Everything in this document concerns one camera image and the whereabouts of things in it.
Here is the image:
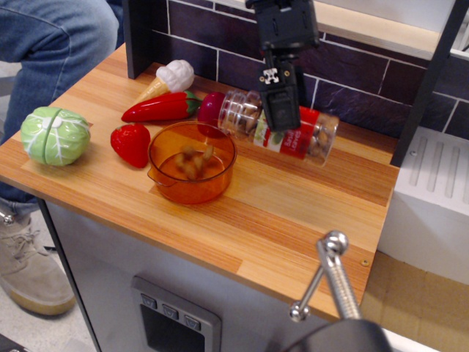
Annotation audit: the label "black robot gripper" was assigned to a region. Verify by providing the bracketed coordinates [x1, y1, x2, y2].
[245, 0, 319, 132]

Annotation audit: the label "person's blue jeans leg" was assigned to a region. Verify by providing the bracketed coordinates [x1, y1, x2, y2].
[0, 0, 120, 217]

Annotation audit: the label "red toy strawberry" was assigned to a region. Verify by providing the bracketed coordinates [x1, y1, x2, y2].
[111, 124, 151, 169]

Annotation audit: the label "dark grey side panel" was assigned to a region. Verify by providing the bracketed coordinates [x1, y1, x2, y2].
[122, 0, 168, 79]

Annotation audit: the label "grey oven control panel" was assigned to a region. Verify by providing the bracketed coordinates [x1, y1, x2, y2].
[131, 276, 222, 352]

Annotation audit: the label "almonds in pot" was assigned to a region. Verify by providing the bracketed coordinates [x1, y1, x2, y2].
[174, 144, 214, 180]

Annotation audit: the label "green toy cabbage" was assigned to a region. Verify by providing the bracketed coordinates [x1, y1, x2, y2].
[20, 106, 91, 166]

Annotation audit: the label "white toy sink unit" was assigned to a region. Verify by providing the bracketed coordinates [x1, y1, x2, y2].
[378, 127, 468, 284]

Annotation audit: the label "red toy chili pepper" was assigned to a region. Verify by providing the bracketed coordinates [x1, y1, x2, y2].
[121, 91, 202, 122]

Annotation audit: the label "clear jar of almonds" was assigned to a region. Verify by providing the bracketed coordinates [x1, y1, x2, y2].
[217, 89, 340, 168]

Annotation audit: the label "toy ice cream cone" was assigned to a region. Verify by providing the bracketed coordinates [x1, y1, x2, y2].
[133, 59, 195, 104]

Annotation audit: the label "metal clamp screw handle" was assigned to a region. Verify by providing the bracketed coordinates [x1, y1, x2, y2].
[289, 230, 362, 323]

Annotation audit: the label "black metal shelf post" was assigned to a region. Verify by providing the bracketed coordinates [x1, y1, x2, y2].
[390, 0, 468, 167]

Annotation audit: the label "orange transparent plastic pot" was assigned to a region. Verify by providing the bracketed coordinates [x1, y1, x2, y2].
[148, 121, 237, 205]

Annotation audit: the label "beige suede shoe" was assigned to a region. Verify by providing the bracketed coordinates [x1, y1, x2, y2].
[1, 214, 75, 316]

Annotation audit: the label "dark red toy fruit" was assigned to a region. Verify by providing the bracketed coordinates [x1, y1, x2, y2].
[197, 92, 225, 139]

